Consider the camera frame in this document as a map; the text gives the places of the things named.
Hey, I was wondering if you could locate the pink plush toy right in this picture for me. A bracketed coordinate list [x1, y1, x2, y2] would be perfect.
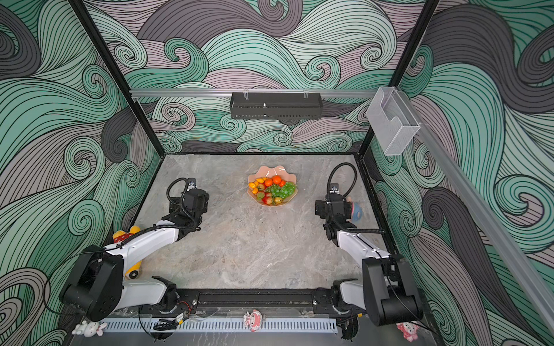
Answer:
[396, 322, 420, 343]

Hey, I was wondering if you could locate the boy plush doll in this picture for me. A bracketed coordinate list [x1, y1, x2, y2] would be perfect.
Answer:
[346, 196, 363, 222]

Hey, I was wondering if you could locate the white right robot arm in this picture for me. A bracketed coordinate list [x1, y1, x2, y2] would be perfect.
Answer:
[315, 183, 424, 326]

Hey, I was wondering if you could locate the black corner frame post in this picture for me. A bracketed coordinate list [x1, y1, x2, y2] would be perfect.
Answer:
[69, 0, 165, 159]
[359, 1, 439, 157]

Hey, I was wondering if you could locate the aluminium rail right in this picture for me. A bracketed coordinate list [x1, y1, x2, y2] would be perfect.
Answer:
[392, 87, 553, 332]

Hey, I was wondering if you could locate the aluminium rail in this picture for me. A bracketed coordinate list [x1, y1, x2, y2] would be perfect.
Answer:
[129, 88, 377, 99]
[392, 87, 553, 332]

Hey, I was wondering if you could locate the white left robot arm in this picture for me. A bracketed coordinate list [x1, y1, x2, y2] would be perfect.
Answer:
[59, 177, 209, 322]

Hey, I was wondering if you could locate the white bunny toy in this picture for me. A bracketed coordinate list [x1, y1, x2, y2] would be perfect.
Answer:
[72, 321, 108, 337]

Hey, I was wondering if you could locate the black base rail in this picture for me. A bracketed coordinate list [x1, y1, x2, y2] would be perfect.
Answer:
[116, 287, 369, 316]

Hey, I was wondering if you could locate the black corner frame post left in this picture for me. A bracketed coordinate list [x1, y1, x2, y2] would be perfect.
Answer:
[69, 0, 165, 159]

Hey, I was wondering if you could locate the clear plastic wall box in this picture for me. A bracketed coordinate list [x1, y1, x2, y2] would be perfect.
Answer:
[366, 86, 421, 157]

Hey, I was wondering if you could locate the pink pig figurine centre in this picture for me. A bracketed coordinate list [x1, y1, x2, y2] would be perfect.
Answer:
[243, 309, 263, 332]

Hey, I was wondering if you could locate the black wall shelf tray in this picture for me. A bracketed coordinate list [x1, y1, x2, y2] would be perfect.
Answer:
[229, 93, 323, 122]

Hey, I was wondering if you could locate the green grape bunch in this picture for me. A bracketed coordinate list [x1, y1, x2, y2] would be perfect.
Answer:
[265, 182, 297, 199]

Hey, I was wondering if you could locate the pink scalloped fruit bowl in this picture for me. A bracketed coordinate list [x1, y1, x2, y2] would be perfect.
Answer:
[247, 166, 299, 208]

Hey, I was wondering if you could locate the aluminium rail back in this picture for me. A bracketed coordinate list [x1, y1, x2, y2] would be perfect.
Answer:
[129, 88, 377, 99]

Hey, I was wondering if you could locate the black corner frame post right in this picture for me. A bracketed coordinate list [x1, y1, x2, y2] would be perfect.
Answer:
[359, 1, 439, 157]

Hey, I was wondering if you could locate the yellow red plush toy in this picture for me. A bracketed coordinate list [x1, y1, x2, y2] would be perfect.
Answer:
[111, 225, 144, 280]

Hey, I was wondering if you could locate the white cable duct strip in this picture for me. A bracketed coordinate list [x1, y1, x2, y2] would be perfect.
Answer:
[104, 317, 338, 334]

